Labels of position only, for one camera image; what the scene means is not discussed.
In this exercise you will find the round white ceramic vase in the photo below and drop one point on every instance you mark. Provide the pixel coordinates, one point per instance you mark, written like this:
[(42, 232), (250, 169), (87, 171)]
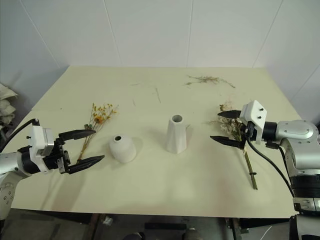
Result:
[(122, 150)]

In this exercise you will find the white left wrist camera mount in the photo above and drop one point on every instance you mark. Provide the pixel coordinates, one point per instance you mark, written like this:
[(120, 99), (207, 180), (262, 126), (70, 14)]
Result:
[(37, 140)]

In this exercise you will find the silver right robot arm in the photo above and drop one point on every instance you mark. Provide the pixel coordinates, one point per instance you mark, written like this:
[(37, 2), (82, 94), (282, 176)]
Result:
[(297, 130)]

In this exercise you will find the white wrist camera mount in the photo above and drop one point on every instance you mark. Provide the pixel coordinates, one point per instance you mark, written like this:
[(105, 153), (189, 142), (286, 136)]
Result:
[(37, 140), (255, 112)]

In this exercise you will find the tall white ceramic vase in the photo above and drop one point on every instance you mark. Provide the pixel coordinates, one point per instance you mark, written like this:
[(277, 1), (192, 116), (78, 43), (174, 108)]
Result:
[(176, 137)]

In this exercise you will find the yellow dried flower bunch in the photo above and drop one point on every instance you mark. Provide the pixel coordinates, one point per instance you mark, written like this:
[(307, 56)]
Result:
[(98, 117)]

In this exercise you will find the beige dried flower bunch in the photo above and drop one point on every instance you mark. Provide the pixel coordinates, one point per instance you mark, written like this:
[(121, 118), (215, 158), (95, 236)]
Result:
[(231, 126)]

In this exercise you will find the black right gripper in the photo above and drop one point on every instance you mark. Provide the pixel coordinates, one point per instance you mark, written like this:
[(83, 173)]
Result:
[(250, 132)]

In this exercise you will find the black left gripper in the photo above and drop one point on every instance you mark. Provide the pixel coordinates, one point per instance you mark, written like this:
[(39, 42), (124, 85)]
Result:
[(53, 157)]

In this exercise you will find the dark rounded shape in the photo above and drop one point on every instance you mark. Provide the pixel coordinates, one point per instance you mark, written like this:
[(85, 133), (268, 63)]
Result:
[(136, 236)]

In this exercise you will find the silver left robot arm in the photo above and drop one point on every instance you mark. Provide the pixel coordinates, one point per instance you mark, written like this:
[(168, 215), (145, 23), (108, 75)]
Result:
[(7, 162)]

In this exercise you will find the white stacked sacks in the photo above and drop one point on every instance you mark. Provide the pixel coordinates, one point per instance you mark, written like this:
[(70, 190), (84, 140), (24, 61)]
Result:
[(6, 105)]

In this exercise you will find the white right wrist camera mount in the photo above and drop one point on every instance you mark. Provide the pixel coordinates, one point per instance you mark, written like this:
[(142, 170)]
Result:
[(255, 112)]

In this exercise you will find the silver robot body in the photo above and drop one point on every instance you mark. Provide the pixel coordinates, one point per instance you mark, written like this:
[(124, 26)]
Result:
[(306, 227)]

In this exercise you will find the loose dried twig pile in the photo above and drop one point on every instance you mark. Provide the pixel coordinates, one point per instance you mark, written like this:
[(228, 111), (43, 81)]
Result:
[(207, 79)]

